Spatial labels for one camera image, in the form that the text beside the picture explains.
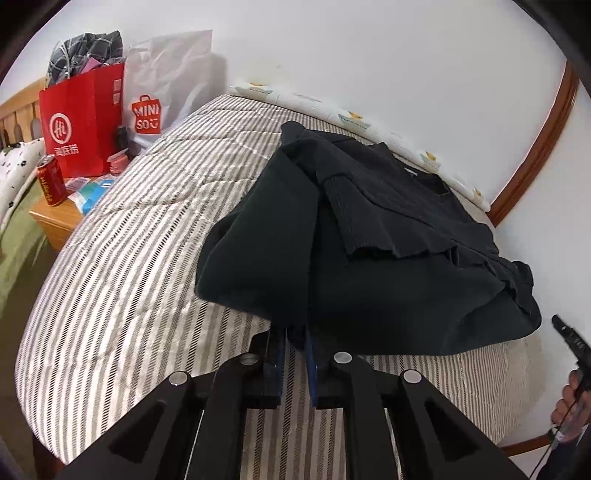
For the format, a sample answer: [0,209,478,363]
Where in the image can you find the black sweatshirt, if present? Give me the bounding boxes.
[195,121,542,356]

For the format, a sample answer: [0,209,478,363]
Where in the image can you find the person right hand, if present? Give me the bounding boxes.
[551,369,590,443]

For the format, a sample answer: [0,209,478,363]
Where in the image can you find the striped quilted mattress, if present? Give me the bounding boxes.
[14,95,545,479]

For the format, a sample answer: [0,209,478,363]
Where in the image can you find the green blanket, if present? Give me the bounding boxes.
[0,184,56,315]

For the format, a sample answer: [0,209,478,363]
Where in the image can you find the wooden nightstand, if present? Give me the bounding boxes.
[29,198,83,251]

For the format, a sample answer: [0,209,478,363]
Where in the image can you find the blue white packets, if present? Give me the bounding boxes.
[65,174,116,215]

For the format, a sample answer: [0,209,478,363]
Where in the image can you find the pink small box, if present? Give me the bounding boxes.
[107,149,130,176]

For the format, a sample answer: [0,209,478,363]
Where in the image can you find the red drink can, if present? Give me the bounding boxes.
[37,155,68,207]

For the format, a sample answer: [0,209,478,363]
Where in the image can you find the white patterned bed sheet edge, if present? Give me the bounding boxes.
[229,82,491,213]

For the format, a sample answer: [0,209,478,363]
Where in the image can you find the white dotted pillow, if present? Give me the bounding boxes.
[0,138,45,233]

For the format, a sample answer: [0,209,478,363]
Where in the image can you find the small dark bottle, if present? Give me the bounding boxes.
[115,125,129,152]

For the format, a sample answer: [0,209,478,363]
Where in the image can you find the red paper shopping bag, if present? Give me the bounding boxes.
[39,63,124,178]

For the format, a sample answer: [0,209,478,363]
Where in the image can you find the wooden headboard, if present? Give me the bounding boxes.
[0,78,45,148]

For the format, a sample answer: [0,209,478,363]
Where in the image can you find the white Miniso plastic bag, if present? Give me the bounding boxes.
[122,30,213,154]

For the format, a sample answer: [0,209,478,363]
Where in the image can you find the plaid dark cloth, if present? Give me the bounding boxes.
[45,30,124,87]

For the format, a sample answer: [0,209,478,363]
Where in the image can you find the brown wooden door frame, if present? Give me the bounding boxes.
[489,65,590,455]

